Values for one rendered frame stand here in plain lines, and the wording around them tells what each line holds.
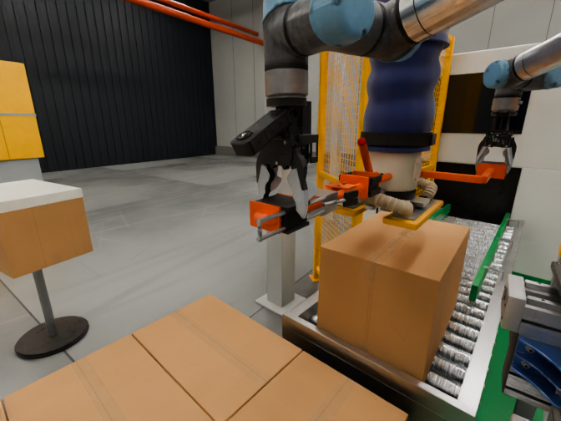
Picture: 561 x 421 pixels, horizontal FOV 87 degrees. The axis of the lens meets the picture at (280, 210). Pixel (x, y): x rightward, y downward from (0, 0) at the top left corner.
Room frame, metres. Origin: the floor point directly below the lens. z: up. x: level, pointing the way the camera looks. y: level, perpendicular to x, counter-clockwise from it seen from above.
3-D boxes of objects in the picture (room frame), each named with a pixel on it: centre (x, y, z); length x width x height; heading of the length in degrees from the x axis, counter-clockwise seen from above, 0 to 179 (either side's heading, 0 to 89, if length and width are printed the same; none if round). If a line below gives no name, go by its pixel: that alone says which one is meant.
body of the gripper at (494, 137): (1.05, -0.76, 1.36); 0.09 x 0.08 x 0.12; 141
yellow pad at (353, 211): (1.07, -0.31, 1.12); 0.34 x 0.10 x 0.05; 141
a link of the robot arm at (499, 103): (1.06, -0.77, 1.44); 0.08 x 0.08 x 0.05
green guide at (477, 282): (1.83, -1.49, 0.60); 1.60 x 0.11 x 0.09; 139
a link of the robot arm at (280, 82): (0.56, -0.01, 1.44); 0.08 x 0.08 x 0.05
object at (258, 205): (0.55, 0.00, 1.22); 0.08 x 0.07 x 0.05; 141
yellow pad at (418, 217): (0.95, -0.45, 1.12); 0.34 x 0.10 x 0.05; 141
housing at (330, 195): (0.65, -0.09, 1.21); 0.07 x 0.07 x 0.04; 51
